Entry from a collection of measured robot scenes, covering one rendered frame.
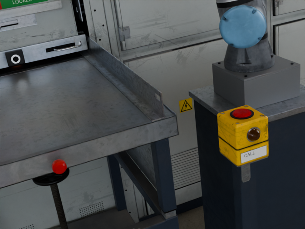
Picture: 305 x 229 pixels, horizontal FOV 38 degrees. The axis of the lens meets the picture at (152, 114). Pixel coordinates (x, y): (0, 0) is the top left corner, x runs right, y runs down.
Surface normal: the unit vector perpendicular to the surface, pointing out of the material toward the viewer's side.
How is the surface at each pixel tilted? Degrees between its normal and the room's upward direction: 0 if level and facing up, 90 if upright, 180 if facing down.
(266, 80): 90
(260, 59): 72
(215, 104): 0
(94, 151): 90
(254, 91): 90
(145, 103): 0
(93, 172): 90
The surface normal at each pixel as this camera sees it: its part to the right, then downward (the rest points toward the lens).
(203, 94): -0.12, -0.90
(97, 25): 0.37, 0.34
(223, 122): -0.92, 0.25
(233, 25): -0.21, 0.54
